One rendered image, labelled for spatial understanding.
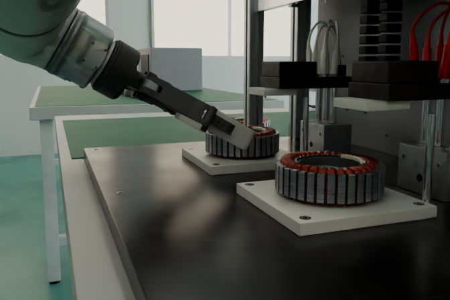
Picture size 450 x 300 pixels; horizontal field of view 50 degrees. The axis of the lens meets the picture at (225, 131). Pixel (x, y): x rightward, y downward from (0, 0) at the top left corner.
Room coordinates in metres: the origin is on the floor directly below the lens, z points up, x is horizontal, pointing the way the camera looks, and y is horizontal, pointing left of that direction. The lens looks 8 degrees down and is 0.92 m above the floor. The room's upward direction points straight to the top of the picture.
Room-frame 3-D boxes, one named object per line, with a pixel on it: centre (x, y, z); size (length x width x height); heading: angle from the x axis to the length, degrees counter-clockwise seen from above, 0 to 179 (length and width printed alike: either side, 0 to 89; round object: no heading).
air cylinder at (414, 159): (0.54, -0.24, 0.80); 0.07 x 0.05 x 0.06; 20
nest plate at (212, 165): (0.72, -0.03, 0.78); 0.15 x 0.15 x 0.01; 20
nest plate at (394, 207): (0.49, -0.11, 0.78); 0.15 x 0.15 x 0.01; 20
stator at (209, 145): (0.72, -0.03, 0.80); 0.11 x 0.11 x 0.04
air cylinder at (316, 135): (0.77, -0.16, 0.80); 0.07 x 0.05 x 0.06; 20
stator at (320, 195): (0.49, -0.11, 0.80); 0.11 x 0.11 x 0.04
